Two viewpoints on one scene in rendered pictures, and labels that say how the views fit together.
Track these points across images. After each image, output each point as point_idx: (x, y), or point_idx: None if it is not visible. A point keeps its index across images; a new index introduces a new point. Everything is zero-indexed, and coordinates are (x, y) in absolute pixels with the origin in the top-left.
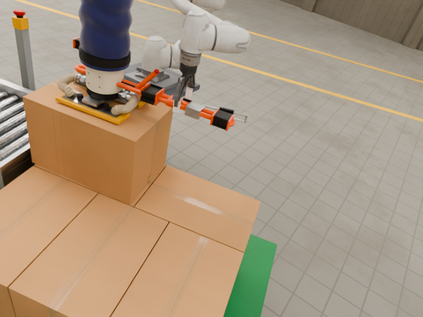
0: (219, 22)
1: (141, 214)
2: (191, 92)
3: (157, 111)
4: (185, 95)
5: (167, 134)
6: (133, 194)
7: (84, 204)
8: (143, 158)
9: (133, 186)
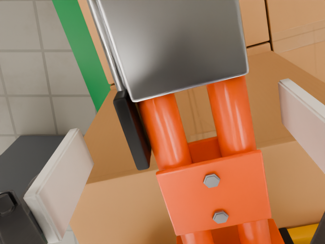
0: None
1: (281, 11)
2: (51, 172)
3: (146, 202)
4: (85, 183)
5: (102, 127)
6: (270, 57)
7: None
8: (258, 94)
9: (284, 63)
